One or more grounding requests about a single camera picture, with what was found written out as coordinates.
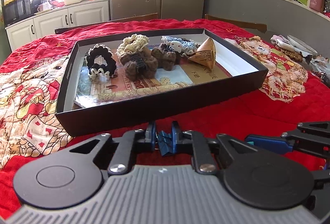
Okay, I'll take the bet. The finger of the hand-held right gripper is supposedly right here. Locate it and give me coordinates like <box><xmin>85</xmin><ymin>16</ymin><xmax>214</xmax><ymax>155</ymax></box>
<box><xmin>311</xmin><ymin>169</ymin><xmax>330</xmax><ymax>189</ymax></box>
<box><xmin>244</xmin><ymin>122</ymin><xmax>330</xmax><ymax>160</ymax></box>

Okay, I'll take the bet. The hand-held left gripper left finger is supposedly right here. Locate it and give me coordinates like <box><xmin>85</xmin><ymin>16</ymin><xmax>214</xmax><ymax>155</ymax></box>
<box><xmin>68</xmin><ymin>121</ymin><xmax>157</xmax><ymax>175</ymax></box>

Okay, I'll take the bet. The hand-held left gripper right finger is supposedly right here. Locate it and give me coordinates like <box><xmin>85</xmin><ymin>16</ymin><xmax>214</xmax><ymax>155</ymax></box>
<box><xmin>171</xmin><ymin>121</ymin><xmax>248</xmax><ymax>175</ymax></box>

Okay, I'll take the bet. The blue binder clip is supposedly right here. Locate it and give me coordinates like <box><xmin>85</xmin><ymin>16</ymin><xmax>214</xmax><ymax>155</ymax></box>
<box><xmin>158</xmin><ymin>131</ymin><xmax>176</xmax><ymax>156</ymax></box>

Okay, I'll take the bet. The black shallow cardboard box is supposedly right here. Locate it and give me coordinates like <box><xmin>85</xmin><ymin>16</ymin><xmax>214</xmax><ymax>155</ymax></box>
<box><xmin>55</xmin><ymin>28</ymin><xmax>269</xmax><ymax>137</ymax></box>

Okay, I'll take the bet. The brown fuzzy hair claw clip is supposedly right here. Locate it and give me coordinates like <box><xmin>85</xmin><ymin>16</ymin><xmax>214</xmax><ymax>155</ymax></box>
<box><xmin>121</xmin><ymin>47</ymin><xmax>158</xmax><ymax>79</ymax></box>
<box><xmin>151</xmin><ymin>43</ymin><xmax>181</xmax><ymax>70</ymax></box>

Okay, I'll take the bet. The brown pyramid snack packet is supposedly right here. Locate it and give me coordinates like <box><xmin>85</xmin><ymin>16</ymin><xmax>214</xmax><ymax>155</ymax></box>
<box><xmin>187</xmin><ymin>38</ymin><xmax>216</xmax><ymax>71</ymax></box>

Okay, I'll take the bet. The blue crocheted scrunchie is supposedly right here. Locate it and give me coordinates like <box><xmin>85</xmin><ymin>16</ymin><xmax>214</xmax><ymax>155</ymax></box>
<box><xmin>161</xmin><ymin>36</ymin><xmax>199</xmax><ymax>57</ymax></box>

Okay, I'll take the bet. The cream crocheted scrunchie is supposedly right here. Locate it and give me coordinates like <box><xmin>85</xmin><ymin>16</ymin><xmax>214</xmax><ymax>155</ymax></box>
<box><xmin>116</xmin><ymin>34</ymin><xmax>150</xmax><ymax>55</ymax></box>

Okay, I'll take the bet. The black scrunchie with white trim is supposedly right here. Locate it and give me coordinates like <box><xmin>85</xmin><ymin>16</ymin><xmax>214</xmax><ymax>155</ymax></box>
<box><xmin>86</xmin><ymin>44</ymin><xmax>118</xmax><ymax>78</ymax></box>

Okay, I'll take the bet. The red printed blanket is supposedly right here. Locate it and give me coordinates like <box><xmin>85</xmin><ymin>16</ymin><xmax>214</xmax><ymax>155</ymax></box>
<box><xmin>0</xmin><ymin>19</ymin><xmax>330</xmax><ymax>183</ymax></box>

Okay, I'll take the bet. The printed paper sheet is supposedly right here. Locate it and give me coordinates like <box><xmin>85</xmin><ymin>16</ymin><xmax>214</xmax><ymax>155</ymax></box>
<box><xmin>73</xmin><ymin>57</ymin><xmax>230</xmax><ymax>106</ymax></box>

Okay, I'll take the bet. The brown patterned pouch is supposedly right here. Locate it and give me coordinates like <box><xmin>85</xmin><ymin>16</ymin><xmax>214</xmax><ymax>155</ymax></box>
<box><xmin>280</xmin><ymin>49</ymin><xmax>303</xmax><ymax>62</ymax></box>

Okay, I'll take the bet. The white cloth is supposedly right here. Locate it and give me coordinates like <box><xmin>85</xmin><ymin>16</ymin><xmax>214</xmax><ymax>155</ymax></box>
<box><xmin>271</xmin><ymin>34</ymin><xmax>296</xmax><ymax>50</ymax></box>

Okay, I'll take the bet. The wooden chair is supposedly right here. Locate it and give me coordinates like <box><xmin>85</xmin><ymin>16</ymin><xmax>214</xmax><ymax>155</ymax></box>
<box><xmin>205</xmin><ymin>14</ymin><xmax>267</xmax><ymax>33</ymax></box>
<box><xmin>55</xmin><ymin>13</ymin><xmax>159</xmax><ymax>33</ymax></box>

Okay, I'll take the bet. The white kitchen cabinet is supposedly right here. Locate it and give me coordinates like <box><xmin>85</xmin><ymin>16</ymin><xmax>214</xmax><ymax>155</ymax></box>
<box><xmin>5</xmin><ymin>0</ymin><xmax>110</xmax><ymax>45</ymax></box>

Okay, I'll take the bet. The pink bag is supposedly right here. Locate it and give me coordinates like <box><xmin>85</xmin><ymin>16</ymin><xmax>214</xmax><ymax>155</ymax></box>
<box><xmin>309</xmin><ymin>0</ymin><xmax>325</xmax><ymax>12</ymax></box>

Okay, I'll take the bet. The black microwave oven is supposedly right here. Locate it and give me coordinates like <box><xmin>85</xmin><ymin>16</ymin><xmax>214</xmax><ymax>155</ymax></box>
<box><xmin>2</xmin><ymin>0</ymin><xmax>33</xmax><ymax>26</ymax></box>

